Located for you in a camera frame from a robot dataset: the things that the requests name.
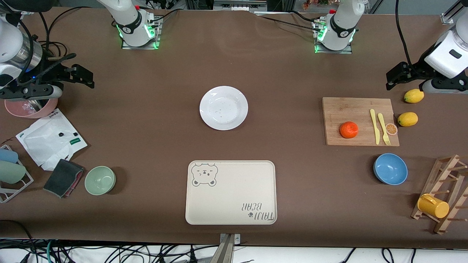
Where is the orange mandarin fruit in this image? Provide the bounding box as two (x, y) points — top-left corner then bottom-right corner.
(340, 121), (359, 139)

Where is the pale green cup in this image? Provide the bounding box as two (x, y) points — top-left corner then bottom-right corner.
(0, 160), (27, 184)

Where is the white wire rack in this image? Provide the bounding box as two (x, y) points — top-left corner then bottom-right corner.
(0, 145), (34, 203)

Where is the dark grey folded cloth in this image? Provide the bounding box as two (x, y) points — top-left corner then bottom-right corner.
(43, 159), (85, 199)

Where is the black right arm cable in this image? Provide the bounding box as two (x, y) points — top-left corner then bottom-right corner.
(15, 5), (94, 86)

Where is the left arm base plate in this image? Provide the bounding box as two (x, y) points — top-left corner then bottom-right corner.
(314, 18), (353, 54)

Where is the cream bear print tray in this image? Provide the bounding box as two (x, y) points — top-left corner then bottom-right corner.
(185, 160), (278, 225)

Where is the yellow plastic knife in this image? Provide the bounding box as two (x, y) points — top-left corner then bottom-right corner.
(369, 108), (381, 145)

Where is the white round plate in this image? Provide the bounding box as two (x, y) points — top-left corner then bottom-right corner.
(199, 85), (249, 131)

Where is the aluminium frame profile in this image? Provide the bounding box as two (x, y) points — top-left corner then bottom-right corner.
(441, 0), (468, 25)

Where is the yellow plastic fork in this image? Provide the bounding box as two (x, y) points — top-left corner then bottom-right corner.
(377, 113), (392, 146)

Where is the yellow cup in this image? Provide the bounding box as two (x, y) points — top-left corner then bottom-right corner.
(417, 194), (450, 219)

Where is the wooden cup rack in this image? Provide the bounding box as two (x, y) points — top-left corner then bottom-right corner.
(410, 154), (468, 235)

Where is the yellow lemon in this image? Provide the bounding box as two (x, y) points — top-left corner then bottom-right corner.
(404, 89), (425, 104)
(397, 112), (418, 127)

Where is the blue bowl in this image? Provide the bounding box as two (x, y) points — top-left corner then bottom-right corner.
(373, 153), (408, 186)

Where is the grey metal frame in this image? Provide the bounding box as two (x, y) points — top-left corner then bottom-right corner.
(213, 0), (269, 13)

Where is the wooden cutting board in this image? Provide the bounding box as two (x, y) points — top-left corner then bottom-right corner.
(322, 97), (400, 147)

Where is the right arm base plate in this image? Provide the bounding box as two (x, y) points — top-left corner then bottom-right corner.
(121, 16), (162, 50)

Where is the white plastic bag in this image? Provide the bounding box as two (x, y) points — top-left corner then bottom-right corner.
(15, 108), (88, 171)

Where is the pink bowl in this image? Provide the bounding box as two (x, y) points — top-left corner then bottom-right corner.
(4, 96), (59, 119)

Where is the pale green bowl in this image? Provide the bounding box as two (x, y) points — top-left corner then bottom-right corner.
(84, 165), (117, 196)

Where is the light blue cup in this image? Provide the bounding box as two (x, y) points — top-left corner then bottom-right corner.
(0, 148), (19, 164)

